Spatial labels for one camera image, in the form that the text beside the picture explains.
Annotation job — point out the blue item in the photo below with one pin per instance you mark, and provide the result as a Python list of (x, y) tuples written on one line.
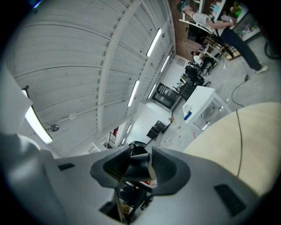
[(187, 115)]

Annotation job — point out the glass display shelf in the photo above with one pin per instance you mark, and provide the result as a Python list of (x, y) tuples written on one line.
[(247, 24)]

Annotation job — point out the black swivel chair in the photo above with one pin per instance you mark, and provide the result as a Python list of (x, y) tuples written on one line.
[(131, 195)]

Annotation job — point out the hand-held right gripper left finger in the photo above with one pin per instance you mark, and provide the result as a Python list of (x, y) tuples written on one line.
[(44, 186)]

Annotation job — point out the round white ceiling sensor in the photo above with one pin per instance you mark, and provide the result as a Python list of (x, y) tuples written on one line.
[(72, 116)]

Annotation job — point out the white glass-sided cabinet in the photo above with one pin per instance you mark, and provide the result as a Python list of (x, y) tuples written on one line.
[(200, 99)]

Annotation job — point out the black box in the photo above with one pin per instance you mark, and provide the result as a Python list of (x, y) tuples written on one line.
[(157, 129)]

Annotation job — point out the white panel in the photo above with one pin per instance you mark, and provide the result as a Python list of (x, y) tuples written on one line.
[(11, 103)]

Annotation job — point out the white frame desk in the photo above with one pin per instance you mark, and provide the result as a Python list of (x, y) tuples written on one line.
[(211, 51)]

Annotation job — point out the black cabinet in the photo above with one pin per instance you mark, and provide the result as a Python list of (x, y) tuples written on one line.
[(164, 94)]

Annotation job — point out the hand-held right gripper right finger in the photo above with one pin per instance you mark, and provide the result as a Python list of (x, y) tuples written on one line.
[(197, 186)]

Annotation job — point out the black office chair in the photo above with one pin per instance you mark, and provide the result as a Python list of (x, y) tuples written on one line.
[(193, 75)]

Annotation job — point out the long ceiling light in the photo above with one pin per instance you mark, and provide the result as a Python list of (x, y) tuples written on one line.
[(165, 63), (133, 93), (38, 125), (152, 91), (154, 41)]

